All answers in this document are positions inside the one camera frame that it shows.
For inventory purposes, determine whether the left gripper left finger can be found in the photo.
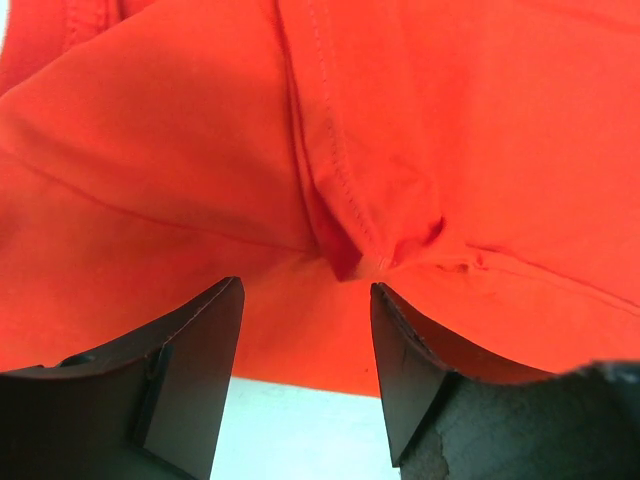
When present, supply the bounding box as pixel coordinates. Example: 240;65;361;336
1;277;245;479

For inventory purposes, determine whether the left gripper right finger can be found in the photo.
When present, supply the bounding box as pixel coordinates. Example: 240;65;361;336
370;283;639;479

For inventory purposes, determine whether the orange t shirt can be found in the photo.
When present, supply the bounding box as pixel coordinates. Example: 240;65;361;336
1;1;639;395

